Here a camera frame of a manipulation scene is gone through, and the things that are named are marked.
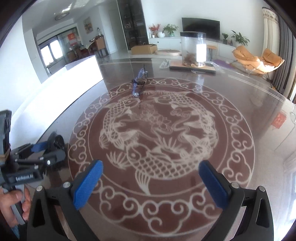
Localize black feather hair clip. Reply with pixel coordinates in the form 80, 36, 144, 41
44, 132, 66, 171

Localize person's left hand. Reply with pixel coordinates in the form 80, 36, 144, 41
0, 187, 32, 229

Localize white storage box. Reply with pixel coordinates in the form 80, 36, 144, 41
10, 55, 103, 148

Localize clear glasses at table edge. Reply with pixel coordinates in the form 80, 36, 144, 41
290, 111, 296, 125

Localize orange lounge chair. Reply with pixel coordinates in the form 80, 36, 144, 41
232, 45, 285, 74

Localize wooden tray under jar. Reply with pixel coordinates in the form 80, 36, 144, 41
169, 61, 216, 75

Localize white tv cabinet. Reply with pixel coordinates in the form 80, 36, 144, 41
147, 37, 236, 60

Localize cardboard box on floor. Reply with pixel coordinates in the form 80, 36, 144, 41
131, 44, 158, 55

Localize black television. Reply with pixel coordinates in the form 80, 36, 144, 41
182, 18, 220, 40

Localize blue frame eyeglasses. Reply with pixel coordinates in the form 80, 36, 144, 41
132, 65, 148, 97

